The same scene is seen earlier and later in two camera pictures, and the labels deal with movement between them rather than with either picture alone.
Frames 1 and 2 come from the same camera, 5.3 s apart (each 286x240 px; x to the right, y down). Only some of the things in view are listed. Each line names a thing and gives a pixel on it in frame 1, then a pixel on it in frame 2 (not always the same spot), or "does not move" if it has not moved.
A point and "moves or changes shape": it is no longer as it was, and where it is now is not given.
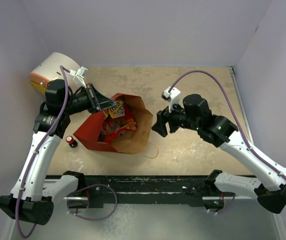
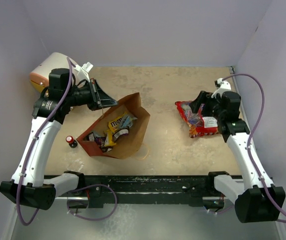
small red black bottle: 72,142 does not move
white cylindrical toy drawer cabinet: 49,69 does not move
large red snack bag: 112,127 moves or changes shape
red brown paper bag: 133,141 moves or changes shape
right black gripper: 163,117 -> 204,98
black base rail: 113,190 does not move
